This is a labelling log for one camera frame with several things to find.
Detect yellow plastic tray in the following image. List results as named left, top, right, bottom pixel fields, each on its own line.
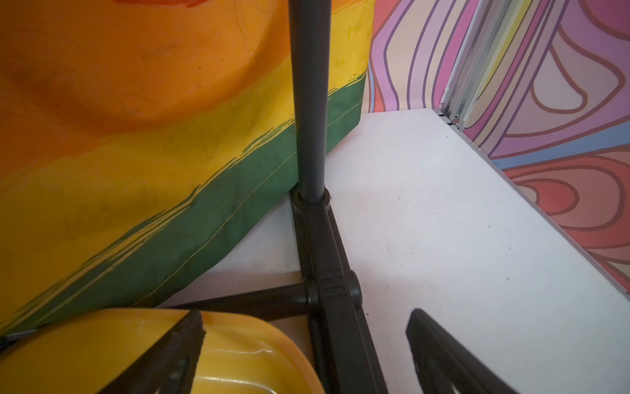
left=1, top=309, right=324, bottom=393

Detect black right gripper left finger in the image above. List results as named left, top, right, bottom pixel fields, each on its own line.
left=100, top=310, right=205, bottom=393

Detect aluminium frame post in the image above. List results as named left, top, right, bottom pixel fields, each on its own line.
left=440, top=0, right=531, bottom=130

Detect black clothes rack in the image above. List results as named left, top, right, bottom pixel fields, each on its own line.
left=178, top=1, right=387, bottom=393

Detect multicolour patchwork jacket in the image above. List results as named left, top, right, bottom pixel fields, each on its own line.
left=0, top=0, right=377, bottom=336

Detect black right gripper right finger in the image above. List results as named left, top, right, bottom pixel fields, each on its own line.
left=406, top=309, right=516, bottom=394

